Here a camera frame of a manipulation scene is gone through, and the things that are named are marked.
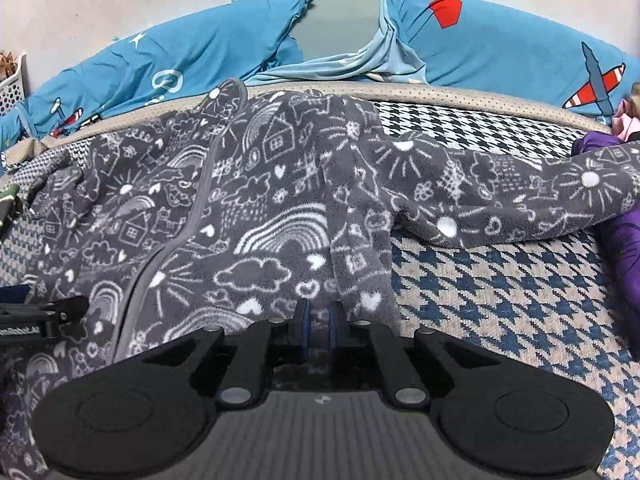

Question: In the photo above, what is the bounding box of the blue beige houndstooth mat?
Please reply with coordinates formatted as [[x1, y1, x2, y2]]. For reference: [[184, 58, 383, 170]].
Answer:
[[0, 80, 640, 480]]

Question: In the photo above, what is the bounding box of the long blue airplane-print cushion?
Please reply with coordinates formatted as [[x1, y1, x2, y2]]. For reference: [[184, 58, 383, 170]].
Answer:
[[22, 0, 331, 136]]

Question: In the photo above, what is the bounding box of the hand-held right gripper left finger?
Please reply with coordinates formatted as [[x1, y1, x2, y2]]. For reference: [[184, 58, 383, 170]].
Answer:
[[107, 299, 313, 408]]

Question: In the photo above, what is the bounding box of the blue airplane-print cushion red patch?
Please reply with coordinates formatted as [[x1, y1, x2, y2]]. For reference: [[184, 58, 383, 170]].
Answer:
[[380, 0, 640, 126]]

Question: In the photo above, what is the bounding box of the blonde doll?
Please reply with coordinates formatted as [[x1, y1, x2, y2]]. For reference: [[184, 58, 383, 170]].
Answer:
[[612, 80, 640, 143]]

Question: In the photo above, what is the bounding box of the green grey striped folded garment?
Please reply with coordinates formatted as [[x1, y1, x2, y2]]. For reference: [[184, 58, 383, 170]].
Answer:
[[0, 182, 23, 238]]

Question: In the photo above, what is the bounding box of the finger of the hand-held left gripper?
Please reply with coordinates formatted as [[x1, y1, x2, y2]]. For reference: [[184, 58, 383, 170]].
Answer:
[[44, 295, 91, 341]]

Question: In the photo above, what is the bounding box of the light blue cloth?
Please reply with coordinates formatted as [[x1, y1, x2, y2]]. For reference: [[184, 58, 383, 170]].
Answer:
[[245, 0, 428, 86]]

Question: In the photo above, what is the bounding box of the grey doodle-print fleece garment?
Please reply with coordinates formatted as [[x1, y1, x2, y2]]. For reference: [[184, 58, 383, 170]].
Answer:
[[0, 77, 640, 480]]

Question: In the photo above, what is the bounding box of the purple garment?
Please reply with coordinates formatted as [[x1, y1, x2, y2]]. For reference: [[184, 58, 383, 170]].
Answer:
[[570, 130, 640, 361]]

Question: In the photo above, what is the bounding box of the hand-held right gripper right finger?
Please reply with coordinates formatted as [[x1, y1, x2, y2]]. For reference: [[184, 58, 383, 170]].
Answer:
[[327, 299, 526, 408]]

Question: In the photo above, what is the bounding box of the white perforated plastic basket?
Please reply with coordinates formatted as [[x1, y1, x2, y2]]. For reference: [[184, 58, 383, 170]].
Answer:
[[0, 52, 28, 116]]

